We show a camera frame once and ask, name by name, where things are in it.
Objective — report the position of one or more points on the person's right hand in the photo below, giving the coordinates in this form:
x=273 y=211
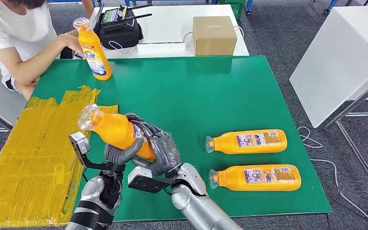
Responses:
x=71 y=41

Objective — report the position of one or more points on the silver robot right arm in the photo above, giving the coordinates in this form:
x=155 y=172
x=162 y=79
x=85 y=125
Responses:
x=196 y=206

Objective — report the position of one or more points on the blue metal rack frame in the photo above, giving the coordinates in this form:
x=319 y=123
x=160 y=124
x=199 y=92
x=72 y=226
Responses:
x=171 y=1
x=249 y=5
x=60 y=1

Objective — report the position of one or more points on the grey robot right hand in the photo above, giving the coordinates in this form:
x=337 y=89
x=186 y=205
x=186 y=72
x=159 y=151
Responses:
x=166 y=152

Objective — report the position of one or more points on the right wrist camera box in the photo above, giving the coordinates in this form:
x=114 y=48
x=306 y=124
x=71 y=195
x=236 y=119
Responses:
x=142 y=181

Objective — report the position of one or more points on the yellow taped cardboard sheet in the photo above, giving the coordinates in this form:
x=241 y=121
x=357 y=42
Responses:
x=28 y=158

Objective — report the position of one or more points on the person's right forearm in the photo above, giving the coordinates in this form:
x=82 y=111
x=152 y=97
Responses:
x=38 y=65

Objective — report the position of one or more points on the person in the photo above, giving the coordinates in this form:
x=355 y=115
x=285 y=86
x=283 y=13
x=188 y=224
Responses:
x=12 y=28

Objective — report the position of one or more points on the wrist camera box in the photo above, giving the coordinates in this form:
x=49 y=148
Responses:
x=142 y=181
x=80 y=144

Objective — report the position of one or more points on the orange detergent bottle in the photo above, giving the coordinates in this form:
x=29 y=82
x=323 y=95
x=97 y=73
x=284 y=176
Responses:
x=90 y=38
x=114 y=130
x=225 y=144
x=231 y=181

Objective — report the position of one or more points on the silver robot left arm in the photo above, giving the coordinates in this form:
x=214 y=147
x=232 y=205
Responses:
x=92 y=196

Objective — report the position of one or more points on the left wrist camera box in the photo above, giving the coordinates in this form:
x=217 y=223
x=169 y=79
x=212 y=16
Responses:
x=80 y=144

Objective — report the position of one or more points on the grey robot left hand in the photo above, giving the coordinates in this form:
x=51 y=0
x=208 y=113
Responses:
x=115 y=155

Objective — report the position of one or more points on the green plastic crate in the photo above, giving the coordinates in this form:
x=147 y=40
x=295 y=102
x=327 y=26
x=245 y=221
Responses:
x=236 y=8

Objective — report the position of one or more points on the white table with metal legs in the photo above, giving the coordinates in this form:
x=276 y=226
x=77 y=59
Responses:
x=339 y=63

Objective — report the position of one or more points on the brown cardboard box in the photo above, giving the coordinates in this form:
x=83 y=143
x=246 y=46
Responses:
x=214 y=39

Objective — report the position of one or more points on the black remote controller with screen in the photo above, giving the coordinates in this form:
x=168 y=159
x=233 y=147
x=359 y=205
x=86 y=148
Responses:
x=112 y=14

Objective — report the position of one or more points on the black carry bag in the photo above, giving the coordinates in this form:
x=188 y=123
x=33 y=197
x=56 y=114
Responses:
x=123 y=36

